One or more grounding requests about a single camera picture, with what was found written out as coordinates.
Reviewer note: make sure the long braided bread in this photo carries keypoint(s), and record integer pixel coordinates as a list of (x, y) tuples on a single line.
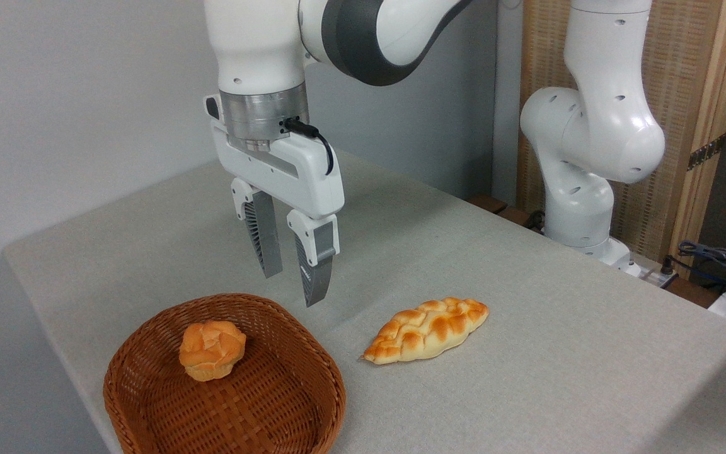
[(426, 329)]

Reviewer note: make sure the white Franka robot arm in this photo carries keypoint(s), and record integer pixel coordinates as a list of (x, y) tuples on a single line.
[(593, 126)]

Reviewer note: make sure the round bread bun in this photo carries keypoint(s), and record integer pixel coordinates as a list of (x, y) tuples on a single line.
[(212, 350)]

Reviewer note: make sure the brown wicker basket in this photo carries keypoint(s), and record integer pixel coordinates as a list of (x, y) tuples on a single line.
[(243, 410)]

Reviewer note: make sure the woven wood folding screen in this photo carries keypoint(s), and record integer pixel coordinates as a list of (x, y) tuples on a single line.
[(684, 63)]

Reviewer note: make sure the metal screen hinge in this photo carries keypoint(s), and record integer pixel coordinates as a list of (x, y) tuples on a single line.
[(706, 152)]

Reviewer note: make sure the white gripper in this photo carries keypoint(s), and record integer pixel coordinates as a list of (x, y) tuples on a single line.
[(303, 180)]

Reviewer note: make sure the grey tablecloth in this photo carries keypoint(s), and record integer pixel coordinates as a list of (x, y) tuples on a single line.
[(527, 353)]

